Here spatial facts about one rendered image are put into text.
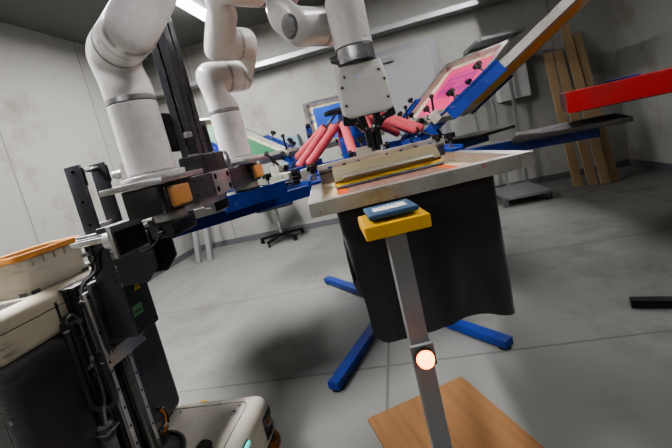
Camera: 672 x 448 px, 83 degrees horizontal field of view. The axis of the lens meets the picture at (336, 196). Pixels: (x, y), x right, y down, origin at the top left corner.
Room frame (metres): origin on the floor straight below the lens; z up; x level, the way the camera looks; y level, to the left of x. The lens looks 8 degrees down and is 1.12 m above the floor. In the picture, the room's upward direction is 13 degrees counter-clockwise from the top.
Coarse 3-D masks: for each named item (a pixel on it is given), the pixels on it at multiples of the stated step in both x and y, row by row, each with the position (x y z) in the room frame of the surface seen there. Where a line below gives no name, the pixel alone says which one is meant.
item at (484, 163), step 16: (448, 160) 1.50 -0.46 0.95; (464, 160) 1.33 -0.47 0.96; (480, 160) 1.19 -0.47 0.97; (496, 160) 0.95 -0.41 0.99; (512, 160) 0.95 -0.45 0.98; (528, 160) 0.95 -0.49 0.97; (432, 176) 0.95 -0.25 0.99; (448, 176) 0.95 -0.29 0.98; (464, 176) 0.95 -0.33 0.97; (480, 176) 0.95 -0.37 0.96; (320, 192) 1.14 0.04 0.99; (352, 192) 0.97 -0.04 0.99; (368, 192) 0.95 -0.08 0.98; (384, 192) 0.95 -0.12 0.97; (400, 192) 0.95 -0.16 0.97; (416, 192) 0.95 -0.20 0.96; (320, 208) 0.94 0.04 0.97; (336, 208) 0.94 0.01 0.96; (352, 208) 0.95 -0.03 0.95
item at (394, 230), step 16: (368, 224) 0.73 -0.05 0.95; (384, 224) 0.71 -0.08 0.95; (400, 224) 0.71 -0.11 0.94; (416, 224) 0.71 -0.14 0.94; (368, 240) 0.71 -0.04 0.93; (400, 240) 0.75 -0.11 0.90; (400, 256) 0.75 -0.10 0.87; (400, 272) 0.75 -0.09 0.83; (400, 288) 0.75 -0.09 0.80; (416, 288) 0.75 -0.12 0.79; (400, 304) 0.78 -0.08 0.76; (416, 304) 0.75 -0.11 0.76; (416, 320) 0.75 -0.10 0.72; (416, 336) 0.75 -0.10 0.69; (416, 368) 0.74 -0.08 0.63; (432, 368) 0.75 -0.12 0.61; (432, 384) 0.75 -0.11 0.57; (432, 400) 0.75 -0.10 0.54; (432, 416) 0.75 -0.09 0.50; (432, 432) 0.75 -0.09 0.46; (448, 432) 0.75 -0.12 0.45
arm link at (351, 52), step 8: (344, 48) 0.74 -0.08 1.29; (352, 48) 0.74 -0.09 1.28; (360, 48) 0.74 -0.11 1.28; (368, 48) 0.74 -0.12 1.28; (336, 56) 0.77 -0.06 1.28; (344, 56) 0.75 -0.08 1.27; (352, 56) 0.74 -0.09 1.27; (360, 56) 0.74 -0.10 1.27; (368, 56) 0.74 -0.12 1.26; (336, 64) 0.77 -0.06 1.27
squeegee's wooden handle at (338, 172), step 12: (432, 144) 1.47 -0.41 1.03; (384, 156) 1.46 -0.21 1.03; (396, 156) 1.45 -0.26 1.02; (408, 156) 1.44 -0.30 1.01; (420, 156) 1.43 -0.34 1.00; (336, 168) 1.45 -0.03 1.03; (348, 168) 1.44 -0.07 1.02; (360, 168) 1.43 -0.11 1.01; (372, 168) 1.43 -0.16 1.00; (336, 180) 1.41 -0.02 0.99
